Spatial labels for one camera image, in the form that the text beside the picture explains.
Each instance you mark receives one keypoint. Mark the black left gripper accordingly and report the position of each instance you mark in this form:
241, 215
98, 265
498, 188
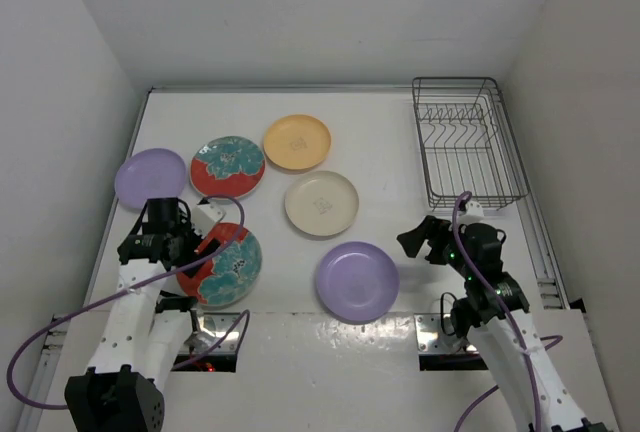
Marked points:
190, 257

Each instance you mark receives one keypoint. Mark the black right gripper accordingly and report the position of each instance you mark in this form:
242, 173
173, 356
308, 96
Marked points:
411, 240

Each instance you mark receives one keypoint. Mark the lavender plate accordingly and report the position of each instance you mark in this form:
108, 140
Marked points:
149, 174
357, 282

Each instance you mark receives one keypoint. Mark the cream plate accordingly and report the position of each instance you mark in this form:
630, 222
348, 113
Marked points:
322, 203

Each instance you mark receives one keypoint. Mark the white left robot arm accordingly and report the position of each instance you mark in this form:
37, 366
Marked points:
122, 388

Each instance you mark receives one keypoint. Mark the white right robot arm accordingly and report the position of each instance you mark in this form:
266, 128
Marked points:
494, 316

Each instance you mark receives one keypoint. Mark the red teal floral plate lower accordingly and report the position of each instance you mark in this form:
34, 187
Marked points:
228, 277

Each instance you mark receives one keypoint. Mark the red teal floral plate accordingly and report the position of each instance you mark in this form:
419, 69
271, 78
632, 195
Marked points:
229, 165
228, 277

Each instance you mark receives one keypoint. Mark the red teal floral plate upper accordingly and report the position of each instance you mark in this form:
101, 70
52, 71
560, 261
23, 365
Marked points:
229, 165

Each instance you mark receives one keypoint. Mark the orange plate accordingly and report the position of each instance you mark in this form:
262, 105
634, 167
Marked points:
297, 142

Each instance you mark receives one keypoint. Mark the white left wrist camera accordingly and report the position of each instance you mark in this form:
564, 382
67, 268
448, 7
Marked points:
205, 216

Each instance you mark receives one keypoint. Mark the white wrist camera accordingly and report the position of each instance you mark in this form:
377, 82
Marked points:
205, 216
471, 209

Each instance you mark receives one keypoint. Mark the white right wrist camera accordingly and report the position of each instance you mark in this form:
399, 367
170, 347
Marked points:
471, 209

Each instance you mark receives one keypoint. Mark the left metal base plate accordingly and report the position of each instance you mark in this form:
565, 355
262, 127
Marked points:
217, 333

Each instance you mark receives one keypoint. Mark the metal base plate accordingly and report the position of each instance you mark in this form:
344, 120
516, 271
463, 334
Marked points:
435, 336
217, 333

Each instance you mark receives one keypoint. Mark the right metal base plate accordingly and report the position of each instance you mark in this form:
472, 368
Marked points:
435, 336

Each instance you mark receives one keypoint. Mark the grey wire dish rack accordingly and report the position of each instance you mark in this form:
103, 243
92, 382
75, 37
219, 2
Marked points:
467, 142

